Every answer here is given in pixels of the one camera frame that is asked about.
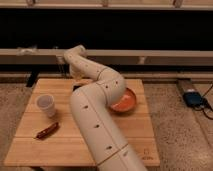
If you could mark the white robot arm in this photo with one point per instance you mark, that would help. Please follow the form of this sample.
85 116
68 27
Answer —
107 145

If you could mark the blue electronic box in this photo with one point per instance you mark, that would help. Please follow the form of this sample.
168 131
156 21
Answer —
192 98

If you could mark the orange bowl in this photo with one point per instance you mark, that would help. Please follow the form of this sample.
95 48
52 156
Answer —
126 103

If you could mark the long wooden rail beam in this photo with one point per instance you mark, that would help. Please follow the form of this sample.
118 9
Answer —
33 56

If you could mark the wooden table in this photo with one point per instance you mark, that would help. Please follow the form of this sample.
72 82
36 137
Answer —
66 147

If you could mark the brown red pen tool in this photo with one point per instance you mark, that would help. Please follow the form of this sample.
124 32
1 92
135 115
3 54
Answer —
47 131

